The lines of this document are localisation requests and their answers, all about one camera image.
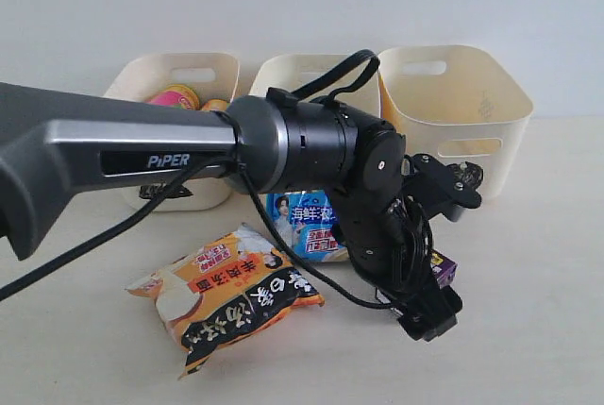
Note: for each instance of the right cream plastic bin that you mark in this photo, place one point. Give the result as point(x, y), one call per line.
point(456, 103)

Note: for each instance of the orange instant noodle packet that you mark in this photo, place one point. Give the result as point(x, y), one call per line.
point(228, 290)

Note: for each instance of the pink Lays chips can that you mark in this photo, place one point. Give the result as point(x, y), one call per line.
point(178, 96)

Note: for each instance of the purple juice carton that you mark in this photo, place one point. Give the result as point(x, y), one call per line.
point(443, 268)

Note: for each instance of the cream plastic bin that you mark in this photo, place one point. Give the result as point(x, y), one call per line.
point(292, 71)
point(456, 103)
point(210, 75)

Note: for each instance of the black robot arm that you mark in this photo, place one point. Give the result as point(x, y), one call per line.
point(55, 145)

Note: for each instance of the blue instant noodle packet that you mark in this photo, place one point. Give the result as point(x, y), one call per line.
point(304, 221)

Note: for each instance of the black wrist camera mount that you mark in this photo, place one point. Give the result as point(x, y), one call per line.
point(440, 189)

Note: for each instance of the left cream plastic bin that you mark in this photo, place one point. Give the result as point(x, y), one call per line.
point(210, 75)

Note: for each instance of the middle cream plastic bin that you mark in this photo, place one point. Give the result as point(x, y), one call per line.
point(292, 71)

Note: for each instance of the yellow Lays chips can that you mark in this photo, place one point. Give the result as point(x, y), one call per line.
point(215, 105)

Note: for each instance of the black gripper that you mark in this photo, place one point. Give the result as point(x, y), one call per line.
point(389, 240)

